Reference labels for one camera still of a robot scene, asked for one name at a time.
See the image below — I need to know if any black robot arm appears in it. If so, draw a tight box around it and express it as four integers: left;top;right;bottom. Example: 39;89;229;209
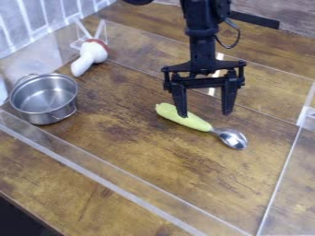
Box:
162;0;246;118

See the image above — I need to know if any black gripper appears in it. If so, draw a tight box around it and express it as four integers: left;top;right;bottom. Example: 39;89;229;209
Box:
162;0;246;118

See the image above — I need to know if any white toy mushroom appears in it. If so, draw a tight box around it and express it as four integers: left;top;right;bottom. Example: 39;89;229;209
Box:
71;39;108;77

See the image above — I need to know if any clear acrylic stand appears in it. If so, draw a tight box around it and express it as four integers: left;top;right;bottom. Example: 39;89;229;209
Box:
71;19;108;50

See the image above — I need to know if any small steel pot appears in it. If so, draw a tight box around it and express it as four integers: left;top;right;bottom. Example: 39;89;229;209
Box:
10;73;79;125

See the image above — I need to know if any black bar on table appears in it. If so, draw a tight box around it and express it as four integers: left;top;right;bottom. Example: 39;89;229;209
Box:
230;11;279;30

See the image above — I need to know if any green handled metal spoon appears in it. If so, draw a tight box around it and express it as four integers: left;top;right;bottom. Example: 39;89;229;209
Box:
155;102;247;149

